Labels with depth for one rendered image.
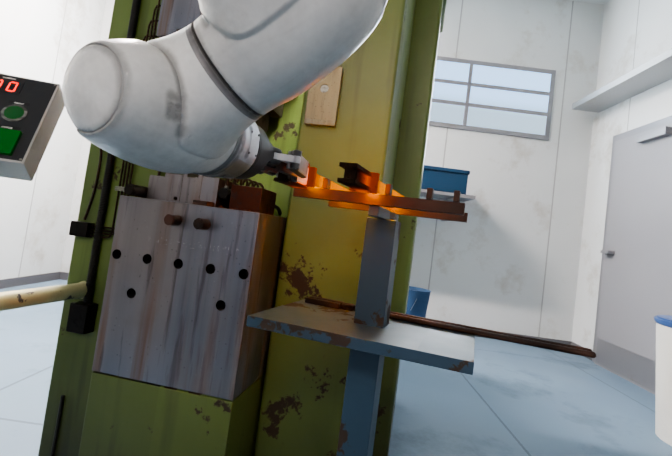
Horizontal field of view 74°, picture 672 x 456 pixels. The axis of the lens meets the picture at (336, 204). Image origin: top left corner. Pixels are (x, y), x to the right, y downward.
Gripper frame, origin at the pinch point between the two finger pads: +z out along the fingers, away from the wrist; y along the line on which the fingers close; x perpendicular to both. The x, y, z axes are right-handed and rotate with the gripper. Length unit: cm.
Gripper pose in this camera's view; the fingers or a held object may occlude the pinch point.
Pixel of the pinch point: (293, 172)
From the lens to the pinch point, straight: 74.1
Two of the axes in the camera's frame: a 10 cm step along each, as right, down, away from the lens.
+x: 1.3, -9.9, 0.6
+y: 9.5, 1.1, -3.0
